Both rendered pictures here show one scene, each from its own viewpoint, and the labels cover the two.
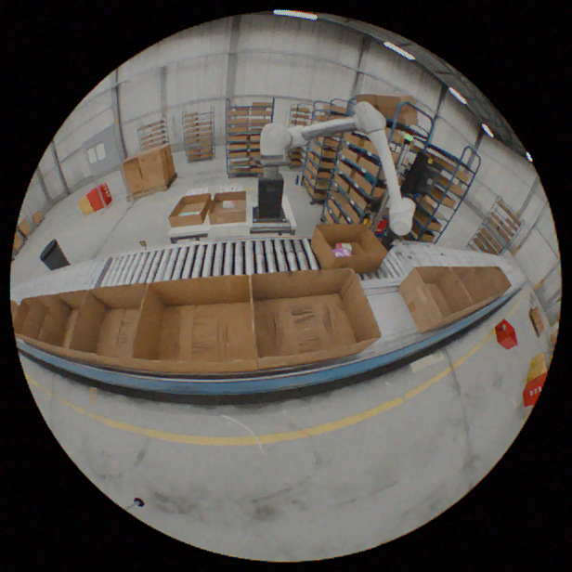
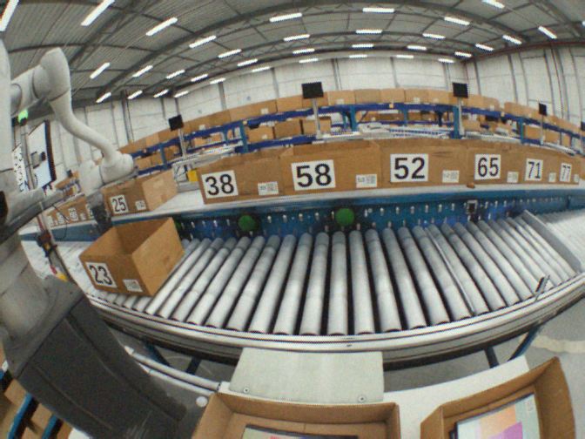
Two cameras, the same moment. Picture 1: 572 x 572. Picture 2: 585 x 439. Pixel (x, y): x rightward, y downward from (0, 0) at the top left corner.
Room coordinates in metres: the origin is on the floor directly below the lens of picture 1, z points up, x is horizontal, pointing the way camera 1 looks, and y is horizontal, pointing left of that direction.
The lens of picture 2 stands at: (1.19, 0.60, 1.19)
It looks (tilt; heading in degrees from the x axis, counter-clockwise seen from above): 24 degrees down; 210
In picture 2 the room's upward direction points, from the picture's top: 9 degrees counter-clockwise
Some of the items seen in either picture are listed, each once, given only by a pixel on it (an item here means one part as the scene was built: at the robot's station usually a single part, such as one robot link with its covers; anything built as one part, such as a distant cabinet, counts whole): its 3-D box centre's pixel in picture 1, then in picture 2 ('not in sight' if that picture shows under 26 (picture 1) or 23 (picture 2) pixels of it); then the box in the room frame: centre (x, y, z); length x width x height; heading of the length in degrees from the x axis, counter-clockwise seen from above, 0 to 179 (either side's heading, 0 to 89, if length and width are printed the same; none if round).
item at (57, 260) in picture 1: (56, 260); not in sight; (0.65, 4.20, 0.32); 0.50 x 0.50 x 0.64
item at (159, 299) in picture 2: (314, 266); (181, 273); (0.80, -0.15, 0.72); 0.52 x 0.05 x 0.05; 17
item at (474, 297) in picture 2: (159, 278); (453, 264); (0.52, 0.78, 0.72); 0.52 x 0.05 x 0.05; 17
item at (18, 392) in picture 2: (362, 214); (17, 368); (1.94, -0.76, 0.59); 0.40 x 0.30 x 0.10; 14
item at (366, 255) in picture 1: (348, 248); (128, 255); (0.91, -0.35, 0.83); 0.39 x 0.29 x 0.17; 112
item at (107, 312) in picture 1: (114, 327); (416, 160); (0.08, 0.65, 0.96); 0.39 x 0.29 x 0.17; 107
